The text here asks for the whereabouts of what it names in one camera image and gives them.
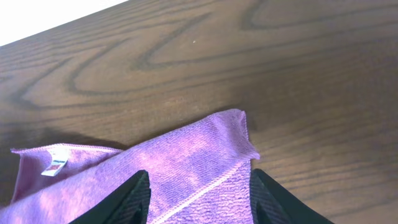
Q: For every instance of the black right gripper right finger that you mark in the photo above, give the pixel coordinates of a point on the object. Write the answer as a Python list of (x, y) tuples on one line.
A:
[(273, 204)]

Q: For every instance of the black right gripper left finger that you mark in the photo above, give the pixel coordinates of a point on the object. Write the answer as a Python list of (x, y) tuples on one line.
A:
[(128, 204)]

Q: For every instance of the purple microfiber cloth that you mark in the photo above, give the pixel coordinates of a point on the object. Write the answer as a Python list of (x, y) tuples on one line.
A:
[(198, 174)]

